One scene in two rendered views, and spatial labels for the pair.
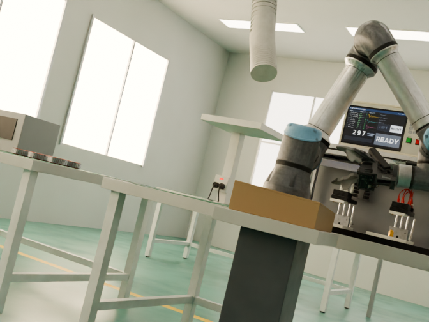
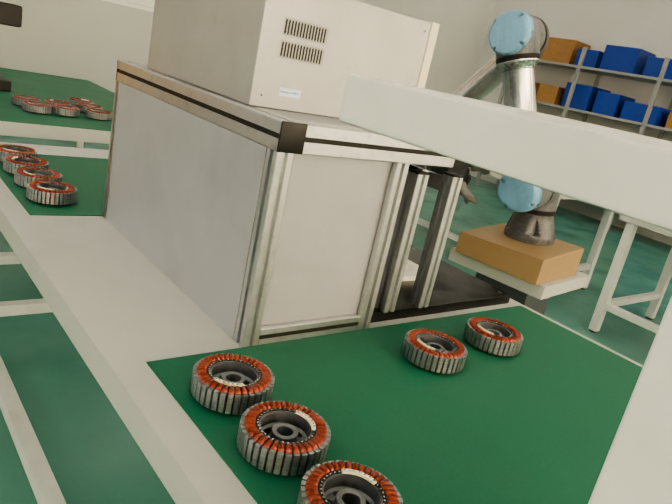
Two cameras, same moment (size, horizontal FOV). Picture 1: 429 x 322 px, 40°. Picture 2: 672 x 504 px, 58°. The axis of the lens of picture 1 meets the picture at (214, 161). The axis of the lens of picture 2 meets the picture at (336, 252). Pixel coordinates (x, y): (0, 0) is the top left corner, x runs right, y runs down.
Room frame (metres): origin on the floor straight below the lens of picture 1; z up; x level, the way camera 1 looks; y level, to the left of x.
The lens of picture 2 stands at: (3.76, -0.21, 1.21)
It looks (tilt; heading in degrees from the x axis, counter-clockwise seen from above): 17 degrees down; 198
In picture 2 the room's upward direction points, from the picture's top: 12 degrees clockwise
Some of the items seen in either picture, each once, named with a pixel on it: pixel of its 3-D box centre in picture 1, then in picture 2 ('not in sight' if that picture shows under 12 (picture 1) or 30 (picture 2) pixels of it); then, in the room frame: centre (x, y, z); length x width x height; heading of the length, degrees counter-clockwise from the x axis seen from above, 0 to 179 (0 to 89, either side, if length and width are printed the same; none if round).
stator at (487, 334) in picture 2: not in sight; (493, 335); (2.59, -0.23, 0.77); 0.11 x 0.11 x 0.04
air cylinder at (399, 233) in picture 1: (398, 234); not in sight; (2.39, -0.79, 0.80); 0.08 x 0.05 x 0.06; 60
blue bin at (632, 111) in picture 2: not in sight; (647, 114); (-4.25, 0.50, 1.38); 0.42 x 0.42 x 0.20; 59
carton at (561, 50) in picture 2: not in sight; (565, 52); (-4.91, -0.61, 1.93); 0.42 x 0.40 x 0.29; 62
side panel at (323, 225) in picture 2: not in sight; (324, 249); (2.83, -0.53, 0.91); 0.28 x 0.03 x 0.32; 150
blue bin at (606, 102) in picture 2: not in sight; (613, 105); (-4.47, 0.13, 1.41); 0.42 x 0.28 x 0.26; 152
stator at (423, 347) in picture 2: not in sight; (434, 350); (2.76, -0.32, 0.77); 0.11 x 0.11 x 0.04
